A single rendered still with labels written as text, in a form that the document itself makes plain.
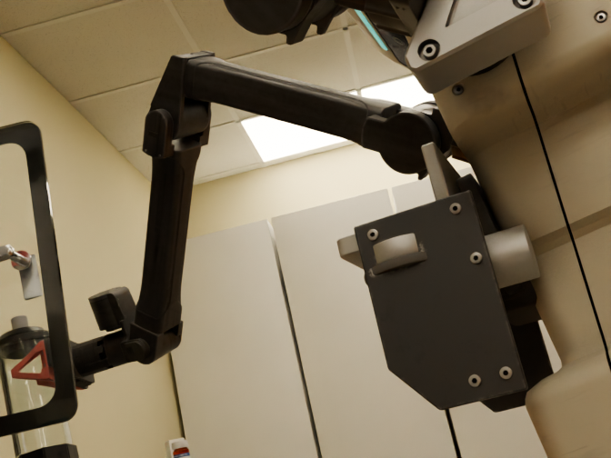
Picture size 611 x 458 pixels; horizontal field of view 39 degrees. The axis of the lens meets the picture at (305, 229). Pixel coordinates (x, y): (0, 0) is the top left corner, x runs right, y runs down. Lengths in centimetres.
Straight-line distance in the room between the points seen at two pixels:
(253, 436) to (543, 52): 360
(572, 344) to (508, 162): 16
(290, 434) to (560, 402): 351
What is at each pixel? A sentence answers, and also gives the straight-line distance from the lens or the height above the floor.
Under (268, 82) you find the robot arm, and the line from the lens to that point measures 117.
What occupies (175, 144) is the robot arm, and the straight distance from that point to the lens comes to 130.
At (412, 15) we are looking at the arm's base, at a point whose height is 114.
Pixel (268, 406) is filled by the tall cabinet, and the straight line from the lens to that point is 418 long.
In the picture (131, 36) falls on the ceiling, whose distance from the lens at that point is 348.
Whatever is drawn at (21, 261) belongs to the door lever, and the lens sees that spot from 114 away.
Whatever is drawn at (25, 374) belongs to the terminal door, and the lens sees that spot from 112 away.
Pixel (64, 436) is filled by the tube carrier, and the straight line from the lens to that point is 151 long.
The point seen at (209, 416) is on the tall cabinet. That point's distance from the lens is 424.
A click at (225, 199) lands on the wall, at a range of 491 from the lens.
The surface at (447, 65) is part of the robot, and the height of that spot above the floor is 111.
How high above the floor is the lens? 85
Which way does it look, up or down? 17 degrees up
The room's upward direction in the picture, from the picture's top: 13 degrees counter-clockwise
